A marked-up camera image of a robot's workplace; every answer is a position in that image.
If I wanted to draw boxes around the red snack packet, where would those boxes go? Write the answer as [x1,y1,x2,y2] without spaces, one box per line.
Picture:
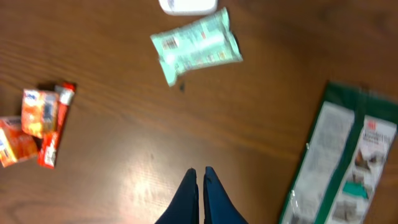
[37,82,76,169]

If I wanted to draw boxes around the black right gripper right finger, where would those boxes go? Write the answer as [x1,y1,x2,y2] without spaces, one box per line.
[203,166,248,224]

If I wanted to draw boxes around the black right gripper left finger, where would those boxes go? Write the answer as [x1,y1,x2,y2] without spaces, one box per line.
[155,168,199,224]

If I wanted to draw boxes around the white barcode scanner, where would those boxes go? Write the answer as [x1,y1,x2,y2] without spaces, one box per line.
[159,0,218,16]

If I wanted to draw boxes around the orange white tissue pack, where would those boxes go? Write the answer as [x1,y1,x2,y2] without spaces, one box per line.
[21,89,59,139]

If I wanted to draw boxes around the green 3M package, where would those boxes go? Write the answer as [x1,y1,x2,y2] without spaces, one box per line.
[279,82,397,224]

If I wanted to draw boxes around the white toilet wipes pack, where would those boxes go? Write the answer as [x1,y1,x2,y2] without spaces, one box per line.
[150,7,243,86]

